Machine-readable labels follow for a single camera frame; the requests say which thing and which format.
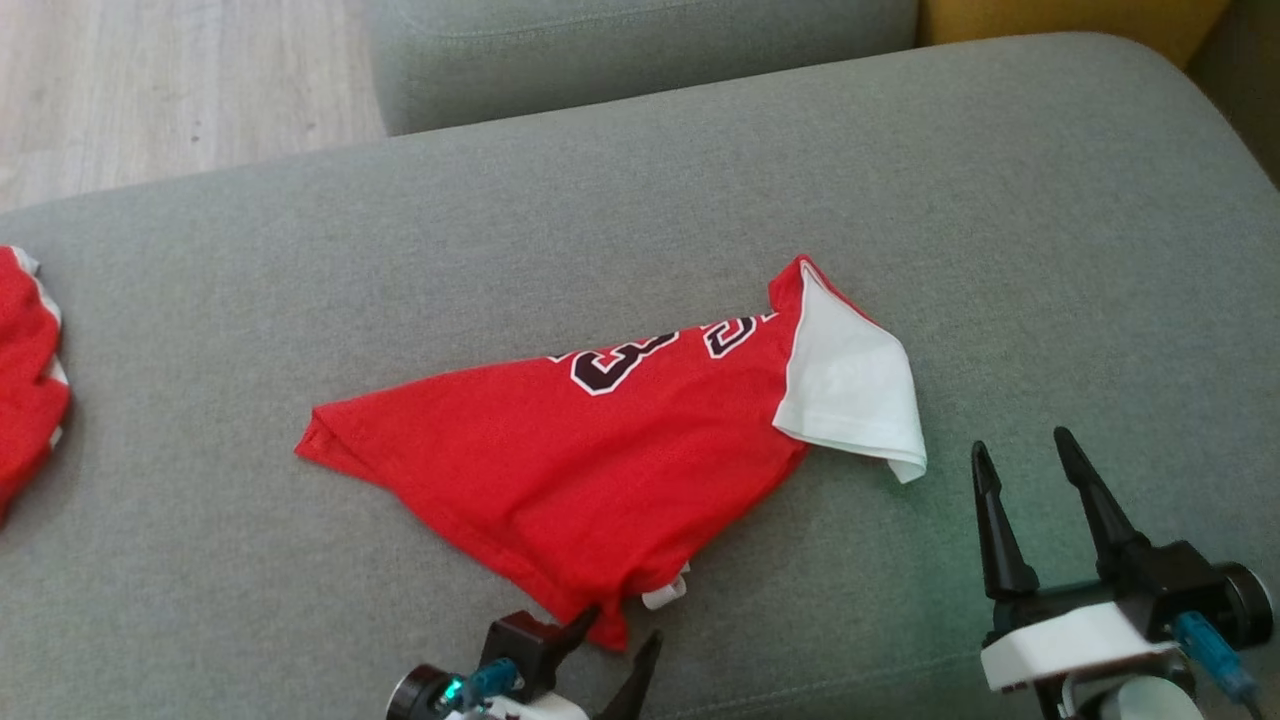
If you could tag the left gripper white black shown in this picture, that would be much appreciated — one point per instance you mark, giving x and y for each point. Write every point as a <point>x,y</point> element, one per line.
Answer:
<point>515,640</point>

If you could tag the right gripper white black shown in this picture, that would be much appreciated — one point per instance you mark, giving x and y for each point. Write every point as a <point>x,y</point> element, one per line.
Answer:
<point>1070,640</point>

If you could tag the red basketball jersey white sleeves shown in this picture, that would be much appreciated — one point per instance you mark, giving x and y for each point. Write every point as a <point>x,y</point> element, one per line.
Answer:
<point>520,450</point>

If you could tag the red shorts with white trim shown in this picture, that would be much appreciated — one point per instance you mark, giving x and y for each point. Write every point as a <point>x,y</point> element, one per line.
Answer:
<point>25,380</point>

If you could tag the right robot arm silver white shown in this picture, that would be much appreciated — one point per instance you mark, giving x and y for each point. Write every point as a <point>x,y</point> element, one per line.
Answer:
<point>1150,702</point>

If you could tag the grey fabric sofa seat cushion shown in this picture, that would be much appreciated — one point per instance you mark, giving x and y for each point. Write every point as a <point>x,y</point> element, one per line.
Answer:
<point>300,300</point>

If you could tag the yellow cushion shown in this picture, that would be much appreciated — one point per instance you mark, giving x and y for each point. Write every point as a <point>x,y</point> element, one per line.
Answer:
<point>1050,20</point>

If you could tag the grey fabric sofa side cushion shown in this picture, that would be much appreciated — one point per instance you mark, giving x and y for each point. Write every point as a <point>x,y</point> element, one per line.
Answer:
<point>600,60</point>

